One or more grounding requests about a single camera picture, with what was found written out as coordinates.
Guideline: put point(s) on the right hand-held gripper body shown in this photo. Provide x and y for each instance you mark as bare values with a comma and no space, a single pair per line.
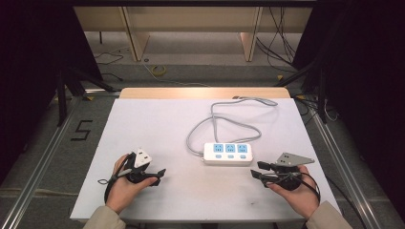
288,178

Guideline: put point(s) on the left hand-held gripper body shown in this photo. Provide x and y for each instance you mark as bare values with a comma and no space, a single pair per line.
137,174

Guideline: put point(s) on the person's left hand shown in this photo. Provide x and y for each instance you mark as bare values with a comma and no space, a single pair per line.
122,191

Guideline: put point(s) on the person's right hand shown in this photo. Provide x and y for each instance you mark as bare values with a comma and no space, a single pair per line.
297,198

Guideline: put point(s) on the white power strip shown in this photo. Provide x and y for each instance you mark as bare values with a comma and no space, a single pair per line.
227,154

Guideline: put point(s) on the white board table cover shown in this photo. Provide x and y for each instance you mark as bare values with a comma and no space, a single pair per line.
159,133

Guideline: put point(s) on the wooden table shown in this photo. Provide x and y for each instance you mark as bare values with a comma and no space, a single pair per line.
191,93

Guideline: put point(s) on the black metal stand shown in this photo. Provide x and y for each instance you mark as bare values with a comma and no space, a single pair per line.
321,95
63,95

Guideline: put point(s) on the yellow tape roll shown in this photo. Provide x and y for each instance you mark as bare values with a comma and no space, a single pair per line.
158,70

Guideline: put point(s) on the dark curtain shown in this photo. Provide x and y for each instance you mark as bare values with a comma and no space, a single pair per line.
366,79
28,79

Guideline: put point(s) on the light wooden bench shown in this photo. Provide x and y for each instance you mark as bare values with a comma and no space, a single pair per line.
191,19

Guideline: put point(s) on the metal floor rail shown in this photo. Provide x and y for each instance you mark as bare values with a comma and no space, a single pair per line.
347,171
38,165

